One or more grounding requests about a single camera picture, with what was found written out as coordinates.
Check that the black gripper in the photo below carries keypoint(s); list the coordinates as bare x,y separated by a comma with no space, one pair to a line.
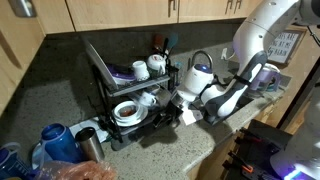
175,107

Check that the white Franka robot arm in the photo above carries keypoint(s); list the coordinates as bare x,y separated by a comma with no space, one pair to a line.
256,36

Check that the plain white cup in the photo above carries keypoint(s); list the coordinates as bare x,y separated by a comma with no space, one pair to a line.
140,70

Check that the white cup with red mark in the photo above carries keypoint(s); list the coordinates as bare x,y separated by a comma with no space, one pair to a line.
156,62

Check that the black utensil holder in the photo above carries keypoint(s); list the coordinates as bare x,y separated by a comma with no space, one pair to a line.
171,78

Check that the purple bowl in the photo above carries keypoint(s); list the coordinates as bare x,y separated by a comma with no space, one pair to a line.
121,78

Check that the black spatula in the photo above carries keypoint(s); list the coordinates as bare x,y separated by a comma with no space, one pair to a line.
165,46

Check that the steel curved faucet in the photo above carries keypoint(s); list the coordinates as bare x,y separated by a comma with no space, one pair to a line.
201,51

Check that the red spatula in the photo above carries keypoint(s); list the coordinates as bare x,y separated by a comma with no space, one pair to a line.
158,41

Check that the teal spatula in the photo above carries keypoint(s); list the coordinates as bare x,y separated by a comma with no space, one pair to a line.
172,41

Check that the stainless steel sink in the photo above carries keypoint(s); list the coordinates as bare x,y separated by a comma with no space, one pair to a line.
245,100

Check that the stainless steel tumbler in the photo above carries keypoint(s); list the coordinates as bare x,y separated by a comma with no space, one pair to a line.
91,146

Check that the white drying mat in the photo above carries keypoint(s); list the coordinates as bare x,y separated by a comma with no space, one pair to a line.
85,126

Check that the large white plate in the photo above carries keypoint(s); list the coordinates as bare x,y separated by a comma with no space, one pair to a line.
98,63

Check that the orange plastic bag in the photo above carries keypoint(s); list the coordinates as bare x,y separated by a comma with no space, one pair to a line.
80,170

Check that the purple mug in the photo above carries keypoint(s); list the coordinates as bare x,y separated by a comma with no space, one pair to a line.
265,78

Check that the wooden upper cabinets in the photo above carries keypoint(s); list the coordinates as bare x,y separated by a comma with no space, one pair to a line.
126,13

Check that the framed text sign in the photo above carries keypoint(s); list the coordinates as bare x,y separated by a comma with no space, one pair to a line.
288,46

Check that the blue measuring pitcher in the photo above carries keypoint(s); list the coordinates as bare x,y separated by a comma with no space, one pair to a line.
11,165

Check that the light wooden cabinet panel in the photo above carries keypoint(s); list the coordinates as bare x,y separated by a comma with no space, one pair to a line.
16,60

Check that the silver metal fixture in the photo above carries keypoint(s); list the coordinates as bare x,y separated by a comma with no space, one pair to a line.
23,8

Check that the white wall outlet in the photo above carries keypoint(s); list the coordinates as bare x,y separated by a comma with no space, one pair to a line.
224,53

